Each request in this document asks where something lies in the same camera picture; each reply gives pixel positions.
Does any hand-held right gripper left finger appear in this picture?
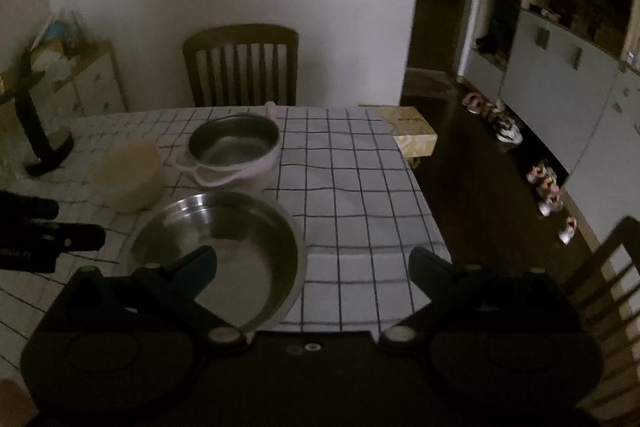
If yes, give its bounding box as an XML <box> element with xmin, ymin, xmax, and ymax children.
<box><xmin>72</xmin><ymin>245</ymin><xmax>250</xmax><ymax>349</ymax></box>

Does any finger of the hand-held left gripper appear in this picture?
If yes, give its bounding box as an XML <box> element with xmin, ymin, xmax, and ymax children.
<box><xmin>0</xmin><ymin>191</ymin><xmax>60</xmax><ymax>223</ymax></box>
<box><xmin>0</xmin><ymin>222</ymin><xmax>107</xmax><ymax>274</ymax></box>

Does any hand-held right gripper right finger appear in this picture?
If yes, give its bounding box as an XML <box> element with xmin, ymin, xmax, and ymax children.
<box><xmin>378</xmin><ymin>246</ymin><xmax>557</xmax><ymax>351</ymax></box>

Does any wide steel bowl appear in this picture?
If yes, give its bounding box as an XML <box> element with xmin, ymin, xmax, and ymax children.
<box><xmin>122</xmin><ymin>191</ymin><xmax>307</xmax><ymax>333</ymax></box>

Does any white bowl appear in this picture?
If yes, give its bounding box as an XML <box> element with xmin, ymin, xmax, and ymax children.
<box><xmin>95</xmin><ymin>139</ymin><xmax>169</xmax><ymax>212</ymax></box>

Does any steel pot with pink handles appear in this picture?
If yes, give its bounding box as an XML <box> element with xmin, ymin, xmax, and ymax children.
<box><xmin>172</xmin><ymin>101</ymin><xmax>282</xmax><ymax>192</ymax></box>

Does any checked white tablecloth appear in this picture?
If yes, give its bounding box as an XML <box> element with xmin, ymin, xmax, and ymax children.
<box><xmin>0</xmin><ymin>104</ymin><xmax>454</xmax><ymax>379</ymax></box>

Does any yellow tissue box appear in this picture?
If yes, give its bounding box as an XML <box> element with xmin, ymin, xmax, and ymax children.
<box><xmin>375</xmin><ymin>106</ymin><xmax>439</xmax><ymax>158</ymax></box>

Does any small wooden drawer cabinet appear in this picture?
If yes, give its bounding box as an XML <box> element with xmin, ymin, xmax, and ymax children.
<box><xmin>30</xmin><ymin>39</ymin><xmax>129</xmax><ymax>120</ymax></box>

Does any row of shoes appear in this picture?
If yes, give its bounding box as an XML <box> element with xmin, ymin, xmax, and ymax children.
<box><xmin>462</xmin><ymin>92</ymin><xmax>579</xmax><ymax>246</ymax></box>

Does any pile of paper packets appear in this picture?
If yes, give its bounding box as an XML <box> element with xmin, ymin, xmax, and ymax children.
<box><xmin>29</xmin><ymin>9</ymin><xmax>97</xmax><ymax>58</ymax></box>

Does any dark wooden chair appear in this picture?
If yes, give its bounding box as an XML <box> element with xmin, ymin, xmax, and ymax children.
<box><xmin>564</xmin><ymin>216</ymin><xmax>640</xmax><ymax>423</ymax></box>
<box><xmin>182</xmin><ymin>23</ymin><xmax>300</xmax><ymax>108</ymax></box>

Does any white wall cabinet unit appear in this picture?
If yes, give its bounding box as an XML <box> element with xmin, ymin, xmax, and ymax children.
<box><xmin>457</xmin><ymin>0</ymin><xmax>640</xmax><ymax>254</ymax></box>

